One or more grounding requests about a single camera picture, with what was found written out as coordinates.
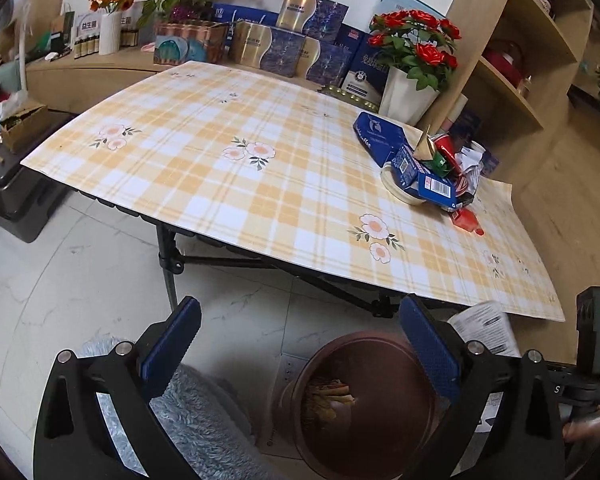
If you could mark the person's right hand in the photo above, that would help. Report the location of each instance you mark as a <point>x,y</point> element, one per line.
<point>587,425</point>

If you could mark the box of brown bottles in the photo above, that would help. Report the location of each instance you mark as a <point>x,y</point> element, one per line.
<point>87,35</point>

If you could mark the orange flowers in white vase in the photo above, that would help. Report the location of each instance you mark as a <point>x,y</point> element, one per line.
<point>110,32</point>

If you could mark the gold blue gift box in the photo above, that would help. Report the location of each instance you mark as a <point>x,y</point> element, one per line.
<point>310,12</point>
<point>327,60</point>
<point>265,47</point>

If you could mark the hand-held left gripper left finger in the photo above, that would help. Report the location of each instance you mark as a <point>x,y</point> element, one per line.
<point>172,345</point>

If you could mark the red jar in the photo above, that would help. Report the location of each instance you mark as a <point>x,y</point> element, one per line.
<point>505,60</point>

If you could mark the large blue box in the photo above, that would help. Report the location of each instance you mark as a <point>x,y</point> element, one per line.
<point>377,132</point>

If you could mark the small red carton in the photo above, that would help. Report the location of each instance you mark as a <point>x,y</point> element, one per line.
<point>447,146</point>

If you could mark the plaid floral tablecloth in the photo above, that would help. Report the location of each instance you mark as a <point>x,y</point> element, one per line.
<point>230,200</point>

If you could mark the black hard case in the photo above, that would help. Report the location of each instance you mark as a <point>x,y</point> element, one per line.
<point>15,195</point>

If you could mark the wooden shelf unit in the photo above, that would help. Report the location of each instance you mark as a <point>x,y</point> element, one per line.
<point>555,55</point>

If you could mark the grey fluffy rug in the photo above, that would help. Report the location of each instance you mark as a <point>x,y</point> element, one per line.
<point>200,425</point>

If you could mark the pastel paper rolls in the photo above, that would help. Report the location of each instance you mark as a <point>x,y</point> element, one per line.
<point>456,110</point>

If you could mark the white printed leaflet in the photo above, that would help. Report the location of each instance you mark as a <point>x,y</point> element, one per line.
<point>485,325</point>

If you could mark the small blue printed carton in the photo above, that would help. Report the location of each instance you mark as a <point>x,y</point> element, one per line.
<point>432,185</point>

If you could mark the dark blue printed box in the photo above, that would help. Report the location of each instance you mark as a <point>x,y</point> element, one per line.
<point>467,127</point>

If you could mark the red sachet packet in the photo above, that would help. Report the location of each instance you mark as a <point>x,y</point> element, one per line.
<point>467,220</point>

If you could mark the gold beaded tray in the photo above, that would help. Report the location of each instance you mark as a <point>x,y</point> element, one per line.
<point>350,96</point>

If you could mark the long blue box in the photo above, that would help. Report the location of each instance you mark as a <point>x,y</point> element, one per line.
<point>240,12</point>

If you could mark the black folding table frame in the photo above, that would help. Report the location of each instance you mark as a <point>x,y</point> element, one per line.
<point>172,255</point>

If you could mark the red roses in white pot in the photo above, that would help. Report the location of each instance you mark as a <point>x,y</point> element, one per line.
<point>410,85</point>

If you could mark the white paper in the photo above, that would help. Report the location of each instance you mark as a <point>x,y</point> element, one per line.
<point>472,162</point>

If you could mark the cardboard box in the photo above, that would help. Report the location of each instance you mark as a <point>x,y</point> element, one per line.
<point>22,127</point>

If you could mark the teal round-print box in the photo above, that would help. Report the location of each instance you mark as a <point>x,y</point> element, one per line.
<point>177,51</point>

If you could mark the glass jar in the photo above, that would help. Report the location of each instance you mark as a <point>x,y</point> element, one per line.
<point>544,4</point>

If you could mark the light blue white box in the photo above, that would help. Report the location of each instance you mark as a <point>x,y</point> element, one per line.
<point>405,0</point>

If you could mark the black paper bag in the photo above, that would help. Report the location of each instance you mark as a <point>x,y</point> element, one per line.
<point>66,27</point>

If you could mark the brown round waste bin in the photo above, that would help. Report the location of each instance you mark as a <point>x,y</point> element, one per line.
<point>380,410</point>

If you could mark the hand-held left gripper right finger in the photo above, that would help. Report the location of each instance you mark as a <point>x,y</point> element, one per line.
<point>427,350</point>

